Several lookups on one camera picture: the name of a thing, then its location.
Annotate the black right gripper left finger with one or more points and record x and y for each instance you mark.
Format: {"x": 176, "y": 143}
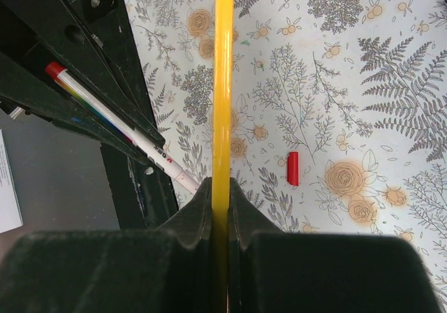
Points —
{"x": 162, "y": 270}

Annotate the white red marker pen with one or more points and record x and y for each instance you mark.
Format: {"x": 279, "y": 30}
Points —
{"x": 153, "y": 152}

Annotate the red marker cap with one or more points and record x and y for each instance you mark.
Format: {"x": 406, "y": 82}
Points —
{"x": 293, "y": 169}

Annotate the floral table mat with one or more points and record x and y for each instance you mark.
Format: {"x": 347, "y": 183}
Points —
{"x": 358, "y": 89}

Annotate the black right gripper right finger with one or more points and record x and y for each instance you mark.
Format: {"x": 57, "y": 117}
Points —
{"x": 274, "y": 271}

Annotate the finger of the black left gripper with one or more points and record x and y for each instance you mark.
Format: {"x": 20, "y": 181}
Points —
{"x": 42, "y": 26}
{"x": 25, "y": 83}

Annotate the yellow framed whiteboard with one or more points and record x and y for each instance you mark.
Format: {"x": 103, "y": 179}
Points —
{"x": 220, "y": 195}

